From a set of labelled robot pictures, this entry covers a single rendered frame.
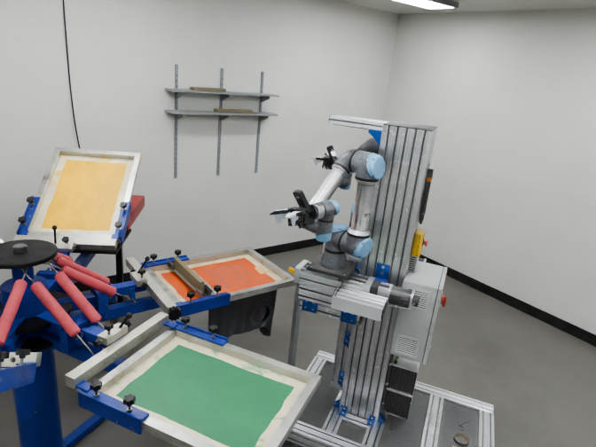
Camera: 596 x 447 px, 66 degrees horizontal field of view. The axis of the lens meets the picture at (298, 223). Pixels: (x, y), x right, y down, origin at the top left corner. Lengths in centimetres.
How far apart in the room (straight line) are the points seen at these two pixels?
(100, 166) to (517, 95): 404
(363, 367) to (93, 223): 192
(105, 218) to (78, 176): 44
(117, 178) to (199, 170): 163
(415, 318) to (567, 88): 318
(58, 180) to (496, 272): 444
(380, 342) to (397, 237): 65
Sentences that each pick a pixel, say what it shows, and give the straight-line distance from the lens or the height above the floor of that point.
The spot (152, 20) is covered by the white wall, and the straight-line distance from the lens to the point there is 460.
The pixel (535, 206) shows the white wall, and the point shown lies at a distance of 527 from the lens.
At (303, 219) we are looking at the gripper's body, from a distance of 197.
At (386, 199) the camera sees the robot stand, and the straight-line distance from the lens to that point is 248.
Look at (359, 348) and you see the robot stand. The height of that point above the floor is 71.
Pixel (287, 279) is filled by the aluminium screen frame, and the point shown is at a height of 99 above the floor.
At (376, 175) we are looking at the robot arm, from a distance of 221.
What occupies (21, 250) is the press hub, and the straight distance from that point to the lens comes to 247.
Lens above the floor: 226
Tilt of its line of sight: 19 degrees down
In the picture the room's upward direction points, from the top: 6 degrees clockwise
